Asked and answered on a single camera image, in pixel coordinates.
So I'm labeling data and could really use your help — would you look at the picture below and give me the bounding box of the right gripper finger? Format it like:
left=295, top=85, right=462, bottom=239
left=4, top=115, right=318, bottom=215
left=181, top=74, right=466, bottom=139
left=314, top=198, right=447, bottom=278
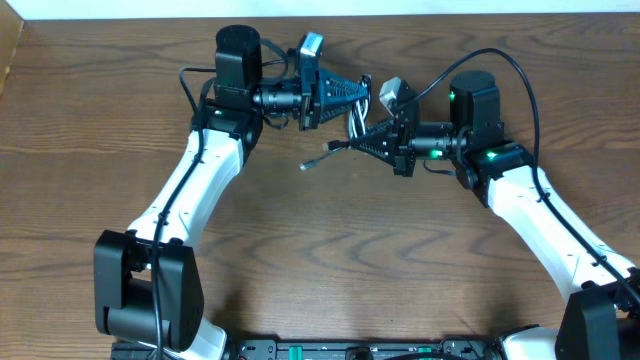
left=359, top=118, right=400, bottom=141
left=349, top=133, right=399, bottom=165

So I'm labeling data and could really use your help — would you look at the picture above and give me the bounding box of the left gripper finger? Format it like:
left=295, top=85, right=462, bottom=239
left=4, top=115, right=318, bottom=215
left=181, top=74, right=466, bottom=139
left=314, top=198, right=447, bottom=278
left=318, top=68, right=369, bottom=102
left=318, top=99, right=361, bottom=124

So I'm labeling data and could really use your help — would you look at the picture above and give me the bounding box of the black USB cable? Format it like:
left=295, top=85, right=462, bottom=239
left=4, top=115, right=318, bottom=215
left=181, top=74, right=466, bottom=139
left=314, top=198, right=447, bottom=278
left=298, top=74, right=373, bottom=172

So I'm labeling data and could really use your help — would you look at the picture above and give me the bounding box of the white USB cable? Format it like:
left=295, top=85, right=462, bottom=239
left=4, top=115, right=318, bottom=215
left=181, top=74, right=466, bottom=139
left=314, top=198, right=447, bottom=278
left=347, top=97, right=371, bottom=140

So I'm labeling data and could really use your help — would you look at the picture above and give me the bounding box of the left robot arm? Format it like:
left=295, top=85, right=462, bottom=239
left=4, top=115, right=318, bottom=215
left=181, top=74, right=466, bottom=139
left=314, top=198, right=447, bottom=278
left=93, top=25, right=371, bottom=359

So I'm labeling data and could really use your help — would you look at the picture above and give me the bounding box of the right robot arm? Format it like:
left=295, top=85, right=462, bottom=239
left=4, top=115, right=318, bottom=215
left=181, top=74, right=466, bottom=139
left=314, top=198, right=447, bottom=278
left=348, top=71, right=639, bottom=359

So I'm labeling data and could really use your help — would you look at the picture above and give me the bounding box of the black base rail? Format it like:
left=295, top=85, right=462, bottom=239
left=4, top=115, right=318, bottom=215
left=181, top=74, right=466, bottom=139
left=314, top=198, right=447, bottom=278
left=110, top=335, right=506, bottom=360

